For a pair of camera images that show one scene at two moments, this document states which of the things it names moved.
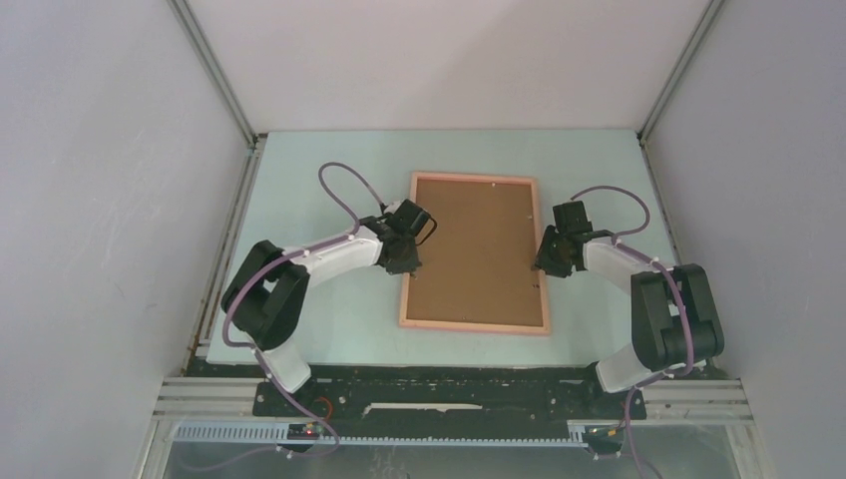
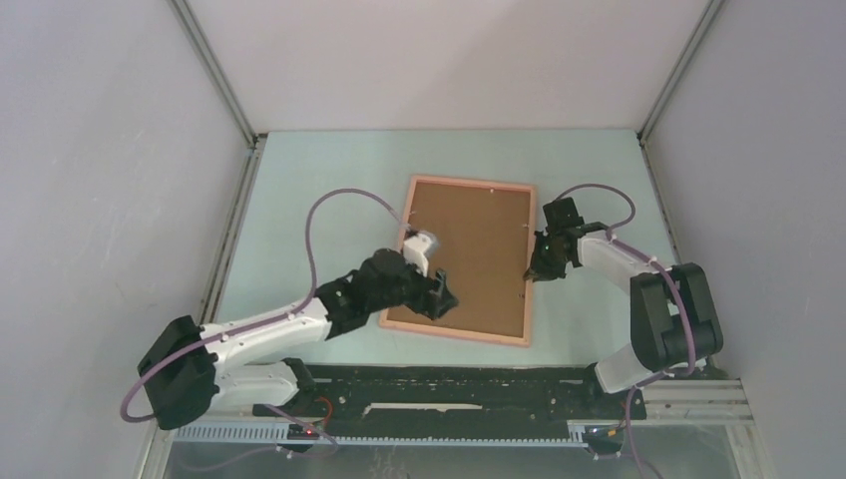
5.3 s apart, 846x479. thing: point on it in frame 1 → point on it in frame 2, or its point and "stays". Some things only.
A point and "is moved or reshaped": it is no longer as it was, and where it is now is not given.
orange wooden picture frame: (415, 324) is moved or reshaped
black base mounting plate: (517, 395) stays
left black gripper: (407, 264) → (440, 298)
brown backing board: (477, 264) stays
